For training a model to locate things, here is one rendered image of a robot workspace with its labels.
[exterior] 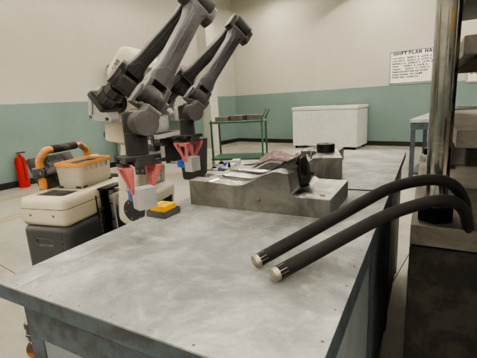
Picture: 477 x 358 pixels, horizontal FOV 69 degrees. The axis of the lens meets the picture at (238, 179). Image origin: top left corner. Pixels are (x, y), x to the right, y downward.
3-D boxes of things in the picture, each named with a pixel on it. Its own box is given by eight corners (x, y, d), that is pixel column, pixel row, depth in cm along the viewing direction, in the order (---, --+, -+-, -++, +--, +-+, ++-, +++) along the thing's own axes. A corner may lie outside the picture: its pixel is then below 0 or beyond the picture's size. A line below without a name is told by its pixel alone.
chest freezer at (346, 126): (368, 145, 794) (369, 104, 773) (356, 150, 734) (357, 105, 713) (306, 143, 884) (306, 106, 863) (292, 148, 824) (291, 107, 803)
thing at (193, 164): (167, 170, 137) (165, 156, 136) (175, 167, 141) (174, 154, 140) (192, 172, 130) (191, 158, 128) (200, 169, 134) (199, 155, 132)
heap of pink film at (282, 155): (250, 170, 152) (249, 152, 150) (255, 162, 169) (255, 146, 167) (311, 168, 147) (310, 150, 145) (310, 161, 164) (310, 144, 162)
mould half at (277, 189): (190, 204, 126) (187, 167, 123) (226, 187, 148) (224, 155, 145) (329, 219, 102) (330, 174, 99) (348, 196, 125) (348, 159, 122)
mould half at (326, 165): (223, 185, 152) (221, 160, 150) (235, 172, 177) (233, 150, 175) (341, 184, 142) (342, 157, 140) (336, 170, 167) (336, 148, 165)
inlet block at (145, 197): (120, 201, 97) (117, 182, 96) (137, 197, 100) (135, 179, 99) (139, 211, 87) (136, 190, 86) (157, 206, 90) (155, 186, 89)
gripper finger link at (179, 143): (200, 160, 132) (199, 135, 130) (188, 163, 127) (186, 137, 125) (187, 159, 136) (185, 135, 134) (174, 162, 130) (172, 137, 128)
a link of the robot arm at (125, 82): (123, 93, 130) (111, 84, 127) (140, 74, 126) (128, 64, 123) (120, 105, 123) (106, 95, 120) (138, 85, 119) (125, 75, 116)
